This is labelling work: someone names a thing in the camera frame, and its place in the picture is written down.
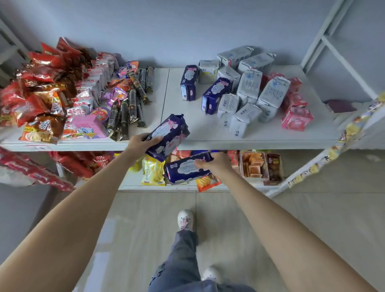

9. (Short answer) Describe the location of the purple cloth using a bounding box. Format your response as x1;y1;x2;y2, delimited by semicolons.
326;99;358;114

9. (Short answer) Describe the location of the brown snack box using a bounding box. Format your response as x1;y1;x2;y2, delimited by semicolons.
264;152;285;186

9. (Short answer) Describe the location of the small white ABC packet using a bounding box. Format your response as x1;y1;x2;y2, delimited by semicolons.
228;103;263;139
216;93;240;128

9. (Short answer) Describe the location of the person's shoe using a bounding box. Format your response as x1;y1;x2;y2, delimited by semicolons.
176;209;195;232
201;266;223;285

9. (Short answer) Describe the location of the person's left shoe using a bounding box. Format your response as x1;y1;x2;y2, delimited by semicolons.
176;209;195;232

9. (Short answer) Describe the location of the white metal shelf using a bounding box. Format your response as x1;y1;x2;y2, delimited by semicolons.
0;0;385;199

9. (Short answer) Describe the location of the plain yellow snack bag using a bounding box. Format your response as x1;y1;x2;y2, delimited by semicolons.
129;153;145;172

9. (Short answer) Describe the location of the purple pad packet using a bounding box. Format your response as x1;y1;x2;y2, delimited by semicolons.
201;77;233;116
145;114;190;163
164;152;215;185
180;65;200;101

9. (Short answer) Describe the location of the person's right shoe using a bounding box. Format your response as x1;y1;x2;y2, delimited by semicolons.
201;266;223;285

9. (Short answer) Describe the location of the beige snack bag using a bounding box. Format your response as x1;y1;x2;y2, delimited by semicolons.
170;150;193;163

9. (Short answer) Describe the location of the yellow chip bag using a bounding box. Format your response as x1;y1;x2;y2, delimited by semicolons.
141;154;166;187

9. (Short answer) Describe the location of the person's left hand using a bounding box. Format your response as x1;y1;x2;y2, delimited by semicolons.
124;132;164;165

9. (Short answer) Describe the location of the round purple candy tin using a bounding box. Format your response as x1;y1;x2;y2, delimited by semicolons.
89;107;111;124

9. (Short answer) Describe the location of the person's left leg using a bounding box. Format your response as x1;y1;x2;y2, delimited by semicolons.
148;230;201;292

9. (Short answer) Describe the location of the orange chip bag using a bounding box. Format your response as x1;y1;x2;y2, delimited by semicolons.
195;174;222;193

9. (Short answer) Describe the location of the person's right hand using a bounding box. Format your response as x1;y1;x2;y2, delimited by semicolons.
194;152;235;182

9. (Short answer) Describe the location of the row of red strip packets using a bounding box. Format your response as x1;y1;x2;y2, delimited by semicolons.
227;150;240;175

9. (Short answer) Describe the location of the person's leg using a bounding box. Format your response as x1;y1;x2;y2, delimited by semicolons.
148;230;201;292
168;279;256;292

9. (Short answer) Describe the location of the heap of purple candy packets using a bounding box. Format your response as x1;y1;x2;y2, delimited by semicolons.
101;60;140;107

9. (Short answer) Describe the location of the clear box of orange sachets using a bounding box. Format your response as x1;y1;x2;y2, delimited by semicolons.
239;150;270;178

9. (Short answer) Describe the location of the pile of red bags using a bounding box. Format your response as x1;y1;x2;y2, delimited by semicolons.
0;147;115;193

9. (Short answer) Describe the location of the pile of red snack packets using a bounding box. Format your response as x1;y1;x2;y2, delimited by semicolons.
0;36;91;144

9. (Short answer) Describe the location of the pink box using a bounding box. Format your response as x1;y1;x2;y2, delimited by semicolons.
71;115;109;140

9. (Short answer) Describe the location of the pile of white pad packets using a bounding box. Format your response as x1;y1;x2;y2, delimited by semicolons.
198;45;291;124

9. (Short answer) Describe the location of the person's right forearm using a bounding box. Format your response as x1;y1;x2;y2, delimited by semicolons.
215;171;378;292

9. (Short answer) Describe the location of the person's right leg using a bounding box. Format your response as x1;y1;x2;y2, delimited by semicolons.
168;279;256;292

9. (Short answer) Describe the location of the person's left forearm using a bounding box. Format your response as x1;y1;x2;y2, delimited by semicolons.
0;150;142;292

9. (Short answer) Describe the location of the row of silver red packets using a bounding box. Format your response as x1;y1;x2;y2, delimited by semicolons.
60;51;120;140

